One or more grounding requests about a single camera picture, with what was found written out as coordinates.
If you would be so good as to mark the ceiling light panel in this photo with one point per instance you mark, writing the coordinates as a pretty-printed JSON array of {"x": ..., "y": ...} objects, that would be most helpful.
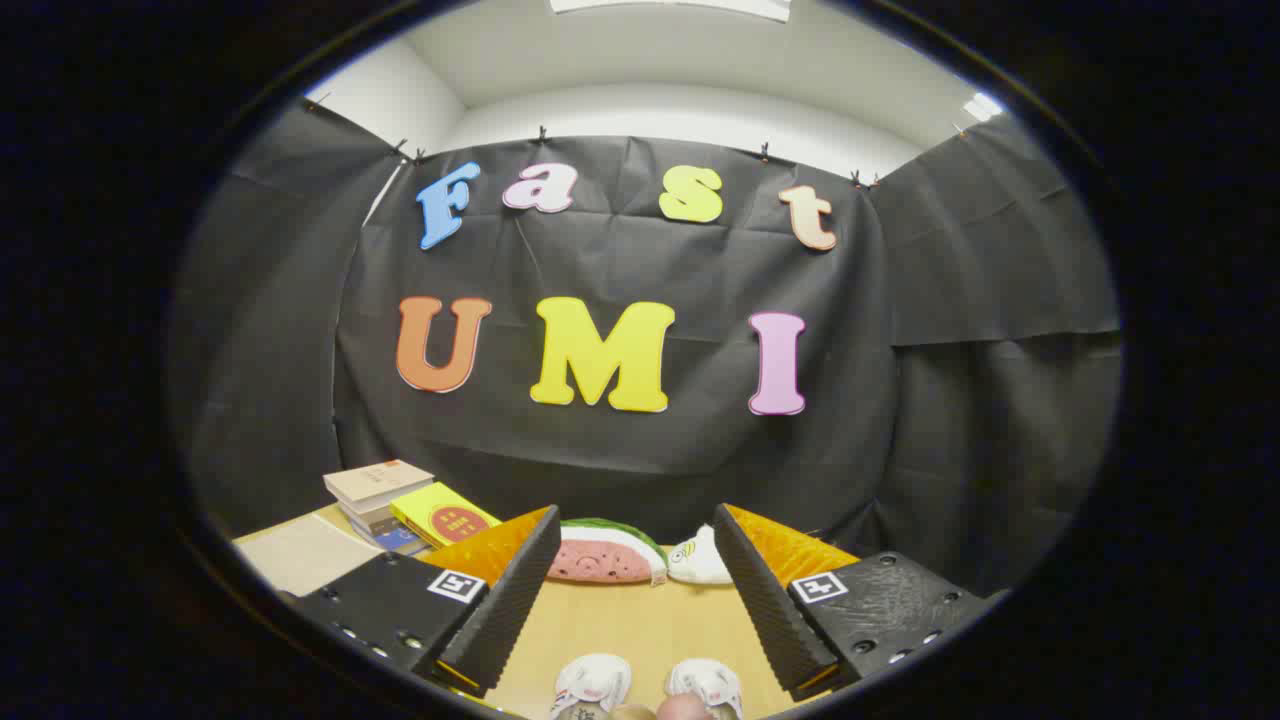
[{"x": 983, "y": 107}]

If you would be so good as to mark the watermelon slice plush toy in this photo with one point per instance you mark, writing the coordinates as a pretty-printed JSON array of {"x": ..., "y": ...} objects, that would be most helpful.
[{"x": 605, "y": 558}]

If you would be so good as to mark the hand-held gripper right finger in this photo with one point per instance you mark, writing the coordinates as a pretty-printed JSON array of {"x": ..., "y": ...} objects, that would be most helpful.
[{"x": 770, "y": 610}]

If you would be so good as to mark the white canvas shoe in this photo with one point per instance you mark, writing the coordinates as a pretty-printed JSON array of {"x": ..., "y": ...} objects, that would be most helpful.
[
  {"x": 595, "y": 678},
  {"x": 705, "y": 680}
]

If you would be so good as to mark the beige storage box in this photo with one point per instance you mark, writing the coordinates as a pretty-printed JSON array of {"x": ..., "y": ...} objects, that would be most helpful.
[{"x": 300, "y": 555}]

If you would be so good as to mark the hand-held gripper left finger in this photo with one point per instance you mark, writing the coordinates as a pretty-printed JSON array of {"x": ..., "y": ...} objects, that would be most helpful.
[{"x": 505, "y": 610}]

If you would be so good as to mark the yellow book with red circle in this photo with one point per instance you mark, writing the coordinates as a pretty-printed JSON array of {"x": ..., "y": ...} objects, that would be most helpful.
[{"x": 445, "y": 518}]

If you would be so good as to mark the white plush toy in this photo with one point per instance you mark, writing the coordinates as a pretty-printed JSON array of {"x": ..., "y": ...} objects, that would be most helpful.
[{"x": 700, "y": 562}]

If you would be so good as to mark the blue paperback book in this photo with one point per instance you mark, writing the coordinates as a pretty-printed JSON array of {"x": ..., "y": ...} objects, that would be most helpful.
[{"x": 395, "y": 538}]

